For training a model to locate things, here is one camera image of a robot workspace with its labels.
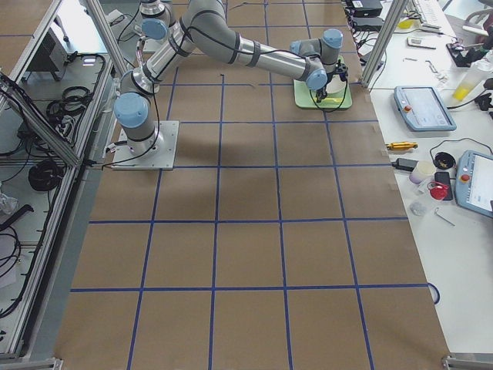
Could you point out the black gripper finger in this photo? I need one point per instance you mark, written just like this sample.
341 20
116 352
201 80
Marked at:
321 94

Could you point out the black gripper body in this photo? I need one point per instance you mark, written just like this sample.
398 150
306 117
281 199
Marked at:
323 84

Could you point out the yellow plastic fork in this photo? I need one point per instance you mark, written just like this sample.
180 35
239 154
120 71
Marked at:
332 100

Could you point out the cream round plate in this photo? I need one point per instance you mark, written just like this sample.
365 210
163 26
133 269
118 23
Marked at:
336 85

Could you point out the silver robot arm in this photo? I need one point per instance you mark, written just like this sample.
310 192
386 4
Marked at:
151 8
203 26

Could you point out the green plastic tray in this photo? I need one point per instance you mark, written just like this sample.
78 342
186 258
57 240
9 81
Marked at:
306 99

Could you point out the far teach pendant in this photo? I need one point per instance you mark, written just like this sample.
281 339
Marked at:
422 109

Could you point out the teach pendant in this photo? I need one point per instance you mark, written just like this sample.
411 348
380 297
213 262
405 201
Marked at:
473 185
422 109

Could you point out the white paper cup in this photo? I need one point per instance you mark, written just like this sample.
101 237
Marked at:
422 171

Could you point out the black bowl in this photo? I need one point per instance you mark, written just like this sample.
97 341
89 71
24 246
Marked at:
444 161

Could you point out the bottle with yellow liquid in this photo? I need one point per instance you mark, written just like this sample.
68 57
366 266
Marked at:
478 72

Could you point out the red round tape dispenser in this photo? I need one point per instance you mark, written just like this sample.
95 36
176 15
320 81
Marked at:
438 191

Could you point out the metal hex key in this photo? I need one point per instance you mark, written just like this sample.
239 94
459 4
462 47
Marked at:
440 215

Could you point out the near teach pendant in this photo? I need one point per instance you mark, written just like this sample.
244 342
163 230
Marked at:
473 185

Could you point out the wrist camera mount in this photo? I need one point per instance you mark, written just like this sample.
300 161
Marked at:
341 70

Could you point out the aluminium frame post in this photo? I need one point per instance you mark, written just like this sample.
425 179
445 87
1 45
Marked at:
392 18

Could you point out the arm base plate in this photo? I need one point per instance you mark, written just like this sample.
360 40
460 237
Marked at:
153 154

